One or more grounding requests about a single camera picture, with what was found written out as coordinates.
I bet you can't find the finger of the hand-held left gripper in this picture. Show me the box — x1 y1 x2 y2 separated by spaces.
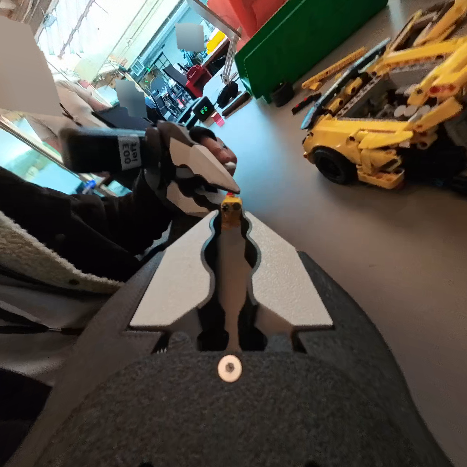
167 178 221 216
169 140 242 195

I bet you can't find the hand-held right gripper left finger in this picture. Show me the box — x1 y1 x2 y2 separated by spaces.
129 211 222 334

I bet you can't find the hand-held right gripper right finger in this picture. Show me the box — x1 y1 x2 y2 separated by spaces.
242 212 334 334

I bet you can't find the small yellow brick assembly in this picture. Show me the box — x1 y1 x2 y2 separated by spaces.
221 195 243 230

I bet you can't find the person's left forearm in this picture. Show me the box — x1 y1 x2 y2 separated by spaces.
47 171 174 281

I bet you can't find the grey desk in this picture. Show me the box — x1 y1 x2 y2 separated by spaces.
204 0 467 467

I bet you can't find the person's left hand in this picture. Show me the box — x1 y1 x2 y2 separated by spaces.
199 135 238 176

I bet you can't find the dark flat board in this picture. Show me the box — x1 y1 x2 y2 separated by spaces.
91 108 154 129

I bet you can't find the black device with green lights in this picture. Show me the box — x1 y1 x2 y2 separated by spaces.
191 97 214 123

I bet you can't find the dark cylinder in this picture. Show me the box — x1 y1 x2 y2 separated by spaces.
222 91 252 119

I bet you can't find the black pouch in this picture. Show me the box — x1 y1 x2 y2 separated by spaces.
217 81 239 108

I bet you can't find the red chair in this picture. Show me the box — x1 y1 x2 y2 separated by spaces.
186 65 207 97

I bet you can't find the black toy tyre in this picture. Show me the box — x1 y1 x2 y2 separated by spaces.
272 81 295 108

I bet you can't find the grey folding metal stand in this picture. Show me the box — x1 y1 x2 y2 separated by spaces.
190 0 243 84

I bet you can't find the black and red brick piece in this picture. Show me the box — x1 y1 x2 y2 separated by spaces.
291 93 322 114

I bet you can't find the person's fleece-lined black jacket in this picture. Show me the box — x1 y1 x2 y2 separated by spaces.
0 166 128 449

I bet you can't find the green plastic bin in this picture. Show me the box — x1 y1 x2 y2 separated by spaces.
234 0 389 104

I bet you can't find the red plastic bin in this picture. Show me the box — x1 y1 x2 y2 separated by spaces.
207 0 289 39

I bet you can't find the long yellow brick beam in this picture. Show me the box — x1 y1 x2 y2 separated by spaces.
301 47 367 91

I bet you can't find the yellow toy brick car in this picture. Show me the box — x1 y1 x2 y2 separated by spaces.
301 0 467 192

